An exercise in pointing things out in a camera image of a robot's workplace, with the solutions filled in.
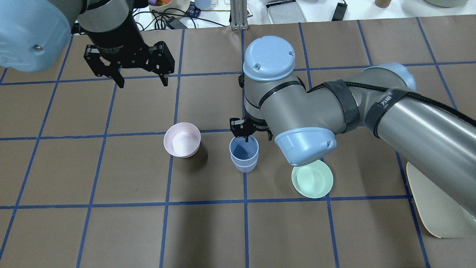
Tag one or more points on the black power adapter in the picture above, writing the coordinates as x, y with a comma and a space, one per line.
339, 12

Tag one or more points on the green bowl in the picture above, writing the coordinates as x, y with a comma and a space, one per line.
314, 180

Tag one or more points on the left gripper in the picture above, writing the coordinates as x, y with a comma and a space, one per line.
116, 44

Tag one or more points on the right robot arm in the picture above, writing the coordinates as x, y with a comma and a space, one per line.
436, 138

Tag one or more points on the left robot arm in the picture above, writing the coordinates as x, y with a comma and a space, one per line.
34, 32

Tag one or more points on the kitchen scale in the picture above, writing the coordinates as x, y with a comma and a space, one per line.
284, 11

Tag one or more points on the aluminium frame post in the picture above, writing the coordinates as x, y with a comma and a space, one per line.
239, 15

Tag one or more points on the cream toaster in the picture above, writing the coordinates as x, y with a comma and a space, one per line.
442, 216

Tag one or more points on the blue cup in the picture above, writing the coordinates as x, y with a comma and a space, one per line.
245, 166
244, 150

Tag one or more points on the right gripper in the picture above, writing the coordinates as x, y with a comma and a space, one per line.
254, 125

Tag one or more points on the bowl of foam blocks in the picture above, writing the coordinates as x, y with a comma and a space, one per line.
173, 6

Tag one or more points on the pink bowl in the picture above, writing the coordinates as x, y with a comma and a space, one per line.
182, 140

